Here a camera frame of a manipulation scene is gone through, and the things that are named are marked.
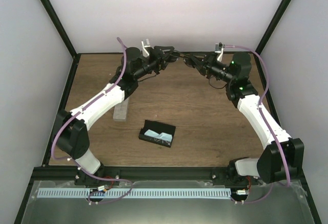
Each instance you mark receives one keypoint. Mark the light blue cloth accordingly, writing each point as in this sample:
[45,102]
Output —
[162,135]

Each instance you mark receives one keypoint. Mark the round black sunglasses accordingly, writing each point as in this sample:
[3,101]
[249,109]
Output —
[182,55]

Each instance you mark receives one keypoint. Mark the grey metal front plate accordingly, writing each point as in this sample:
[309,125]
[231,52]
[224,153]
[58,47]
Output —
[264,204]

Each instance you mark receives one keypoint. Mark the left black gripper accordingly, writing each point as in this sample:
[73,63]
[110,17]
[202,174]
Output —
[159,56]

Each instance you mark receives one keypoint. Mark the grey glasses case green lining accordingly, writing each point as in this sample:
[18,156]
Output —
[121,111]

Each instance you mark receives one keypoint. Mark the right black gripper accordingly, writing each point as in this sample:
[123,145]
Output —
[205,66]

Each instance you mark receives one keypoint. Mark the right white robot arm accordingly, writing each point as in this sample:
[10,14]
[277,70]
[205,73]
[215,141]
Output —
[282,155]

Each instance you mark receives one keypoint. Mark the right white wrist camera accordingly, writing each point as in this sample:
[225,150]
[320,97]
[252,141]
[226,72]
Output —
[219,49]

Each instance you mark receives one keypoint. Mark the white slotted cable duct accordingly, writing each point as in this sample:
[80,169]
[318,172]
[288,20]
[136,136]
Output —
[139,193]

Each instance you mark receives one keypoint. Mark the black aluminium frame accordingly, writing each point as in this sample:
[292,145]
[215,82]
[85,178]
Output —
[60,173]

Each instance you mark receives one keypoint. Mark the black geometric glasses case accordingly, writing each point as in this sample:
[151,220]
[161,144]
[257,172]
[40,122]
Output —
[157,127]

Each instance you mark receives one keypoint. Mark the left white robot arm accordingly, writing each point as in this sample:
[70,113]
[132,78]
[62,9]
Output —
[70,131]

